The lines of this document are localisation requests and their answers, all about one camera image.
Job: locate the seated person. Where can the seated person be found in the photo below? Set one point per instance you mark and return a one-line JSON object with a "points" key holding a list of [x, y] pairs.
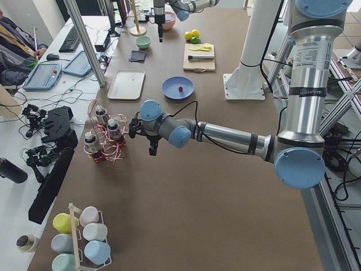
{"points": [[19, 50]]}

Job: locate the thick lemon half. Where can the thick lemon half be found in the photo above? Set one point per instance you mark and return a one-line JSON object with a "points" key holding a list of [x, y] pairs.
{"points": [[207, 45]]}

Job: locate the whole yellow lemon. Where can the whole yellow lemon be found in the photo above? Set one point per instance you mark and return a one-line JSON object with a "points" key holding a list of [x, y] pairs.
{"points": [[188, 36], [195, 33]]}

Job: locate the cream rabbit tray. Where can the cream rabbit tray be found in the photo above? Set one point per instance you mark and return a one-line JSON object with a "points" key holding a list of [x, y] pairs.
{"points": [[127, 84]]}

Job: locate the mint green cup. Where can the mint green cup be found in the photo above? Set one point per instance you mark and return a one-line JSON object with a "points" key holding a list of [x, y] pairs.
{"points": [[63, 262]]}

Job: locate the black computer mouse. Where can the black computer mouse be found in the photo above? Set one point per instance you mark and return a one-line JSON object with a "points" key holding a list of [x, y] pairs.
{"points": [[51, 57]]}

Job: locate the yellow plastic knife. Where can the yellow plastic knife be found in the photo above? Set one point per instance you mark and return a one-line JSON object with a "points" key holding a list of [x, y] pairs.
{"points": [[200, 48]]}

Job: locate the blue round plate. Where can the blue round plate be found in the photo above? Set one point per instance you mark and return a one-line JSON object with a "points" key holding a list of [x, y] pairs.
{"points": [[170, 87]]}

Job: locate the black water bottle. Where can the black water bottle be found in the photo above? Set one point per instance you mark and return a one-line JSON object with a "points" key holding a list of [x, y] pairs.
{"points": [[12, 172]]}

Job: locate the aluminium frame post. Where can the aluminium frame post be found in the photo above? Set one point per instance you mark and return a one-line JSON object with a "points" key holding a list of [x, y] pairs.
{"points": [[76, 17]]}

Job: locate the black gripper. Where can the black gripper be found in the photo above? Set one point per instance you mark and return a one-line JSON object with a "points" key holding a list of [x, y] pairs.
{"points": [[159, 17], [152, 139]]}

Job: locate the pink cup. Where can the pink cup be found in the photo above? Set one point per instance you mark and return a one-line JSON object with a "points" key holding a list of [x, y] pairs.
{"points": [[89, 215]]}

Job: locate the pink bowl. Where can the pink bowl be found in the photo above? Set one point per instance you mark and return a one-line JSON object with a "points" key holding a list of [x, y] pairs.
{"points": [[170, 20]]}

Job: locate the grey cup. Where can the grey cup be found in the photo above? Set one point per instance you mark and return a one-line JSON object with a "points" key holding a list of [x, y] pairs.
{"points": [[62, 243]]}

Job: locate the black gripper stand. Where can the black gripper stand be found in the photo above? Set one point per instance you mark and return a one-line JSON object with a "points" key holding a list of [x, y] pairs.
{"points": [[51, 160]]}

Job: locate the grey folded cloth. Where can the grey folded cloth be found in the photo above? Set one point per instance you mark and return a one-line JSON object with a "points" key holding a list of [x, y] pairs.
{"points": [[137, 56]]}

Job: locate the bamboo cutting board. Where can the bamboo cutting board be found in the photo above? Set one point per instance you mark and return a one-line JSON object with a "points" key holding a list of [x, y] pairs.
{"points": [[198, 65]]}

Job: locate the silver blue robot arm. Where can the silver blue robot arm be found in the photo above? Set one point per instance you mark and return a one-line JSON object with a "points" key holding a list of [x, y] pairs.
{"points": [[181, 9], [296, 152]]}

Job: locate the copper wire bottle rack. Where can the copper wire bottle rack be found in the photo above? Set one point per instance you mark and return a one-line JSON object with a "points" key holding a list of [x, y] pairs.
{"points": [[111, 150]]}

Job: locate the green lime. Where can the green lime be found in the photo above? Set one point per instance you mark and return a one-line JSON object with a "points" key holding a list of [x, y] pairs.
{"points": [[194, 40]]}

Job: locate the yellow cup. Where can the yellow cup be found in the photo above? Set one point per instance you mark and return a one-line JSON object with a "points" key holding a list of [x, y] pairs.
{"points": [[62, 223]]}

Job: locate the rear white-label drink bottle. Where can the rear white-label drink bottle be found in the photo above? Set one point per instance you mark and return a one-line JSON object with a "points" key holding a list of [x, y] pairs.
{"points": [[102, 115]]}

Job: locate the blue teach pendant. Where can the blue teach pendant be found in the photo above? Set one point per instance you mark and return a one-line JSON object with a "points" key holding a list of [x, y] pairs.
{"points": [[43, 76], [78, 66]]}

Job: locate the middle white-label drink bottle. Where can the middle white-label drink bottle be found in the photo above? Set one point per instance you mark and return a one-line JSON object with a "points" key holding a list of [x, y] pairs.
{"points": [[115, 132]]}

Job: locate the white cup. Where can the white cup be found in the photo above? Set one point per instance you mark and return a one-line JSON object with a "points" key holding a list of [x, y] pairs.
{"points": [[95, 231]]}

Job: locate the light blue cup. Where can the light blue cup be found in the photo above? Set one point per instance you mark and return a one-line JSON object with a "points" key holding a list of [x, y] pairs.
{"points": [[97, 252]]}

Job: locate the steel rod black tip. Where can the steel rod black tip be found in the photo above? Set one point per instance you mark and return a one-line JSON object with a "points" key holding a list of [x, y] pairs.
{"points": [[200, 57]]}

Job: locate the wooden stand round base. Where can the wooden stand round base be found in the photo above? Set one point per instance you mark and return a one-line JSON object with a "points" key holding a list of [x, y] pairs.
{"points": [[137, 30]]}

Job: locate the black keyboard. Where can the black keyboard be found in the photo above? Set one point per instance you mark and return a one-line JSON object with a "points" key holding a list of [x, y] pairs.
{"points": [[71, 42]]}

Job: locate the front white-label drink bottle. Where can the front white-label drink bottle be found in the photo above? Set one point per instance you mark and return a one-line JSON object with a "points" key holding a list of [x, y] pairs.
{"points": [[93, 147]]}

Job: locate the mint green bowl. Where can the mint green bowl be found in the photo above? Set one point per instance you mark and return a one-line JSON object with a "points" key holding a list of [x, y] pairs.
{"points": [[143, 42]]}

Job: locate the white wire cup rack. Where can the white wire cup rack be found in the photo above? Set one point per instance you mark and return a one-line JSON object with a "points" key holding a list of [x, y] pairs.
{"points": [[79, 242]]}

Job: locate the white-label drink bottle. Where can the white-label drink bottle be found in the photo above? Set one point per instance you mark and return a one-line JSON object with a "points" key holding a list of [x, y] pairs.
{"points": [[93, 147], [115, 132], [102, 115]]}

